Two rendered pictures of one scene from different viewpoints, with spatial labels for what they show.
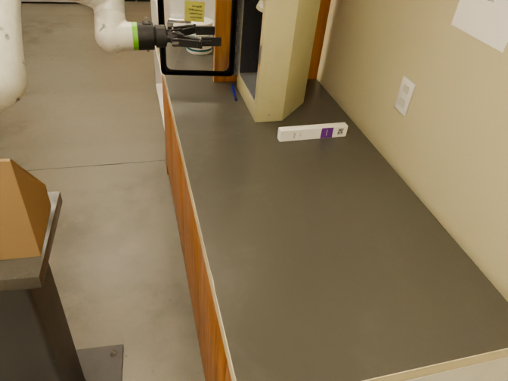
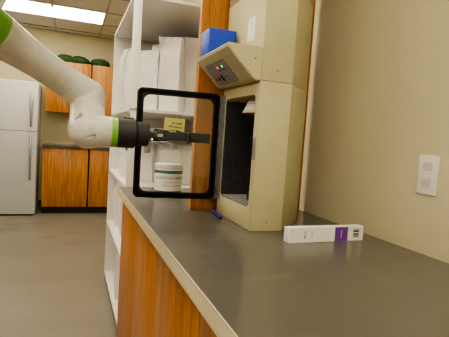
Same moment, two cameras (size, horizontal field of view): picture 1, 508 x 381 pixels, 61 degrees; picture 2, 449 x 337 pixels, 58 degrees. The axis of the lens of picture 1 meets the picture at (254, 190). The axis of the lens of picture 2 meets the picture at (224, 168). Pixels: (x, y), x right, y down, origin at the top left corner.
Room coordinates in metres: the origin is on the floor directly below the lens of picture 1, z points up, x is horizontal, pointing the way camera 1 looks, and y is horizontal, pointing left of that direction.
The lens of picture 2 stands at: (0.21, 0.17, 1.23)
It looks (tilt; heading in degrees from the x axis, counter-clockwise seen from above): 4 degrees down; 358
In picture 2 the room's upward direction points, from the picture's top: 4 degrees clockwise
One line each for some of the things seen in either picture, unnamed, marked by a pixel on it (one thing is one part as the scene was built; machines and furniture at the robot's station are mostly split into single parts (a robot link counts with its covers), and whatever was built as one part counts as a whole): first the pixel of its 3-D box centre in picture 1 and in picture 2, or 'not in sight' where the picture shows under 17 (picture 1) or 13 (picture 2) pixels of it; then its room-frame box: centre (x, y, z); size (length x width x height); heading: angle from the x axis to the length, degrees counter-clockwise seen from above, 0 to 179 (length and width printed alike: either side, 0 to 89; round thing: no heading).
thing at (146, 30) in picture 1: (146, 35); (126, 131); (1.47, 0.42, 1.23); 0.09 x 0.06 x 0.12; 19
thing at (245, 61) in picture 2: not in sight; (226, 68); (1.59, 0.13, 1.46); 0.32 x 0.12 x 0.10; 18
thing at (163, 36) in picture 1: (168, 35); (150, 134); (1.50, 0.36, 1.22); 0.09 x 0.08 x 0.07; 109
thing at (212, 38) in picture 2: not in sight; (218, 45); (1.69, 0.16, 1.56); 0.10 x 0.10 x 0.09; 18
